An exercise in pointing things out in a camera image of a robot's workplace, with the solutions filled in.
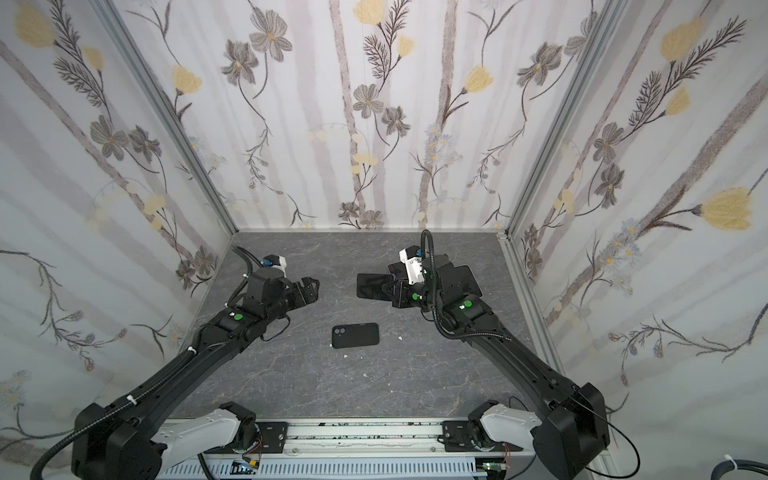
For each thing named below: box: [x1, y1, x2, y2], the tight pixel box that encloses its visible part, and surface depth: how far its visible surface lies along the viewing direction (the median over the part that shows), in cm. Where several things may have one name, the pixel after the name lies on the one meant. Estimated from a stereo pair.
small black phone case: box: [332, 322, 380, 349], surface depth 95 cm
